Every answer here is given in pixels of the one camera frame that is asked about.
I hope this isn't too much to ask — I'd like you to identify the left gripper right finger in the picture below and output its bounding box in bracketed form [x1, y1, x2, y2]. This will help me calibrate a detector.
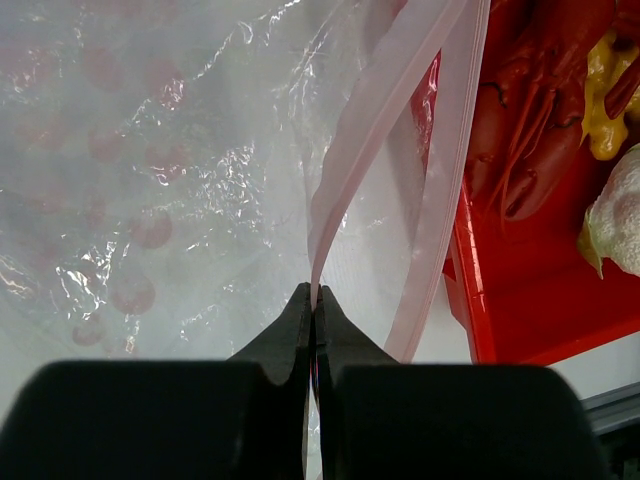
[314, 286, 397, 479]

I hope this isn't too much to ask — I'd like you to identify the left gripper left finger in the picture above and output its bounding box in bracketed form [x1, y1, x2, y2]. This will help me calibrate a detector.
[229, 283, 312, 479]

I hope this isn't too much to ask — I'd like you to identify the clear zip top bag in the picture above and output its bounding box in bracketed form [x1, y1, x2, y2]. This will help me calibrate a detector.
[0, 0, 494, 480]

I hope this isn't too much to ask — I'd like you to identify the yellow ginger root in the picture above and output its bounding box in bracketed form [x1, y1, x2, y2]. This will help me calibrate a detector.
[579, 27, 632, 162]

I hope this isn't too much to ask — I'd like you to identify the red plastic tray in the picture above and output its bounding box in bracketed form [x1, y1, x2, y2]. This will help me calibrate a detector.
[443, 30, 639, 365]

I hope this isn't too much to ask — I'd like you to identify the white cauliflower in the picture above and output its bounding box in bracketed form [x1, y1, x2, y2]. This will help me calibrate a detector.
[577, 144, 639, 279]

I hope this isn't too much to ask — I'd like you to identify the aluminium mounting rail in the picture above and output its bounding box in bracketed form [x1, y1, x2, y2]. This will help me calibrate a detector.
[582, 382, 639, 440]

